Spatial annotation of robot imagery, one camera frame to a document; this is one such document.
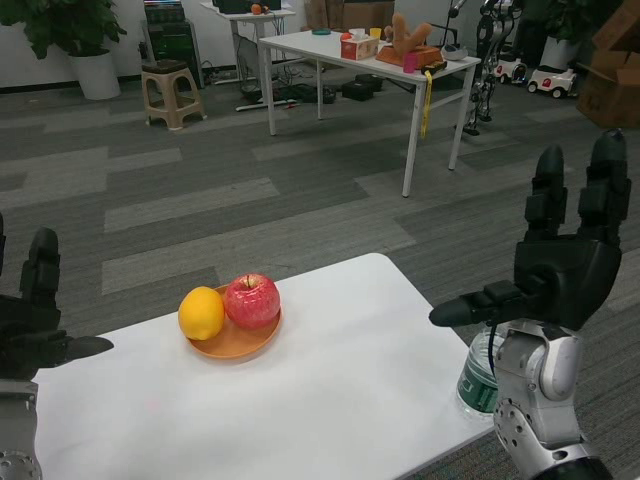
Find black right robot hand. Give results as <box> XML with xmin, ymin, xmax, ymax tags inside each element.
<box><xmin>428</xmin><ymin>130</ymin><xmax>632</xmax><ymax>332</ymax></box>

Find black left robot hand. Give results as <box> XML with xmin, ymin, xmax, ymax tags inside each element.
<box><xmin>0</xmin><ymin>212</ymin><xmax>115</xmax><ymax>384</ymax></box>

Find clear water bottle green label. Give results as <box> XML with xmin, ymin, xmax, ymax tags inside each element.
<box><xmin>455</xmin><ymin>327</ymin><xmax>507</xmax><ymax>422</ymax></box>

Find yellow lemon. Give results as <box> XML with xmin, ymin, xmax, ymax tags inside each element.
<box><xmin>178</xmin><ymin>286</ymin><xmax>226</xmax><ymax>342</ymax></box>

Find white toy car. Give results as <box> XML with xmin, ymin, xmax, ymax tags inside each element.
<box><xmin>527</xmin><ymin>64</ymin><xmax>579</xmax><ymax>100</ymax></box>
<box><xmin>494</xmin><ymin>57</ymin><xmax>528</xmax><ymax>85</ymax></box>

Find plain brown cardboard box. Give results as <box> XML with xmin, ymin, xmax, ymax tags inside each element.
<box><xmin>575</xmin><ymin>0</ymin><xmax>640</xmax><ymax>132</ymax></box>

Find orange plastic plate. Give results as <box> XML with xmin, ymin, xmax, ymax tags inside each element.
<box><xmin>185</xmin><ymin>284</ymin><xmax>284</xmax><ymax>361</ymax></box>

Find white plant pot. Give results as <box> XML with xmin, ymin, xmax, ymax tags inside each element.
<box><xmin>67</xmin><ymin>48</ymin><xmax>123</xmax><ymax>101</ymax></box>
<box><xmin>539</xmin><ymin>34</ymin><xmax>581</xmax><ymax>71</ymax></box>

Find red apple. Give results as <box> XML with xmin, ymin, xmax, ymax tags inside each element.
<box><xmin>223</xmin><ymin>273</ymin><xmax>282</xmax><ymax>331</ymax></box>

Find yellow tape measure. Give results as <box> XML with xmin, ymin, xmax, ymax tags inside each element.
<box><xmin>419</xmin><ymin>60</ymin><xmax>448</xmax><ymax>140</ymax></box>

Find silver black humanoid robot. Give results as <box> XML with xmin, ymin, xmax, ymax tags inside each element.
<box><xmin>442</xmin><ymin>0</ymin><xmax>524</xmax><ymax>136</ymax></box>

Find flat orange box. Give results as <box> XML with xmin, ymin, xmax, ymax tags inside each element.
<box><xmin>374</xmin><ymin>44</ymin><xmax>444</xmax><ymax>66</ymax></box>

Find brown plush toy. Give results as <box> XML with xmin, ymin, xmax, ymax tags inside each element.
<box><xmin>383</xmin><ymin>13</ymin><xmax>434</xmax><ymax>56</ymax></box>

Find beige plastic stool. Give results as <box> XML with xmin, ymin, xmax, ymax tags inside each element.
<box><xmin>141</xmin><ymin>59</ymin><xmax>208</xmax><ymax>132</ymax></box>

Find large green leafy plant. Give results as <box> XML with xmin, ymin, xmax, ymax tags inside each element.
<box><xmin>0</xmin><ymin>0</ymin><xmax>129</xmax><ymax>61</ymax></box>

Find orange tissue box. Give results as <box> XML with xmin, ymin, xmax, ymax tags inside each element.
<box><xmin>340</xmin><ymin>37</ymin><xmax>380</xmax><ymax>61</ymax></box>

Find black computer tower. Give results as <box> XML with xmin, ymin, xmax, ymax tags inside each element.
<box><xmin>144</xmin><ymin>20</ymin><xmax>206</xmax><ymax>91</ymax></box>

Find cardboard box with green flap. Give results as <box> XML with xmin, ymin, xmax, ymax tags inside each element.
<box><xmin>342</xmin><ymin>0</ymin><xmax>396</xmax><ymax>21</ymax></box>

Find black equipment stack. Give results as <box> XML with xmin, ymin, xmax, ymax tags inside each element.
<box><xmin>143</xmin><ymin>0</ymin><xmax>187</xmax><ymax>25</ymax></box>

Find long white table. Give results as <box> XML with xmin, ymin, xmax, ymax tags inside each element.
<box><xmin>258</xmin><ymin>27</ymin><xmax>482</xmax><ymax>200</ymax></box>

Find brown paper bags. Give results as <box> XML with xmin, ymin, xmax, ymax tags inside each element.
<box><xmin>304</xmin><ymin>0</ymin><xmax>346</xmax><ymax>20</ymax></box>

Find white standing desk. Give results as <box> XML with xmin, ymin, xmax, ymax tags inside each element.
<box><xmin>199</xmin><ymin>0</ymin><xmax>297</xmax><ymax>112</ymax></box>

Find large black case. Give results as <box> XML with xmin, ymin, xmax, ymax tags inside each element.
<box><xmin>212</xmin><ymin>0</ymin><xmax>254</xmax><ymax>15</ymax></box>

